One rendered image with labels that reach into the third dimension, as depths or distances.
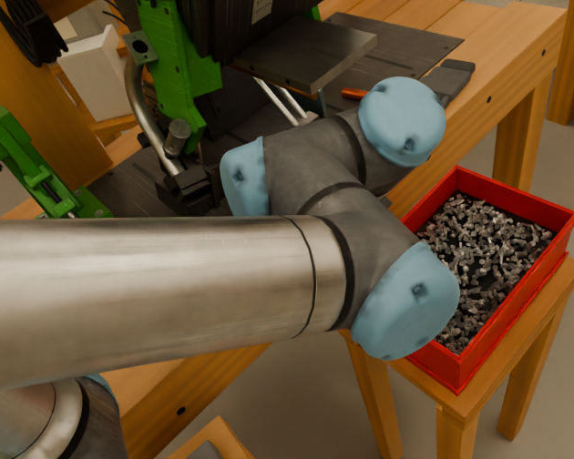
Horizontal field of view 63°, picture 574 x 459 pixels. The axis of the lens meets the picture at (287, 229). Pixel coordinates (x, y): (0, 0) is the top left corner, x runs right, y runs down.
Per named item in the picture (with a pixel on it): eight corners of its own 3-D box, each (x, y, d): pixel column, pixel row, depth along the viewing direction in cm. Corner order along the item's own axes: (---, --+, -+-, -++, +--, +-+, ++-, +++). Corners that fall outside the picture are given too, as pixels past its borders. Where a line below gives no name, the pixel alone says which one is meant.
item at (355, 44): (379, 51, 80) (377, 34, 78) (312, 102, 75) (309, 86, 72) (240, 14, 104) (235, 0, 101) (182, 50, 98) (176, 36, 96)
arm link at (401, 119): (343, 84, 38) (428, 57, 41) (311, 144, 49) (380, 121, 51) (385, 168, 37) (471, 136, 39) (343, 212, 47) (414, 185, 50)
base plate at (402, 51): (465, 46, 114) (465, 38, 112) (72, 379, 78) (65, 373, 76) (337, 17, 139) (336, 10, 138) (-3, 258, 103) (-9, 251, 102)
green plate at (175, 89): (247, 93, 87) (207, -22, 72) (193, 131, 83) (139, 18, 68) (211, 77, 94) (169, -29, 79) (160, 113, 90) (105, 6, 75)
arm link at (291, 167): (261, 209, 32) (394, 159, 35) (207, 134, 40) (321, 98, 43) (271, 283, 38) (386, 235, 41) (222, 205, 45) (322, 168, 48)
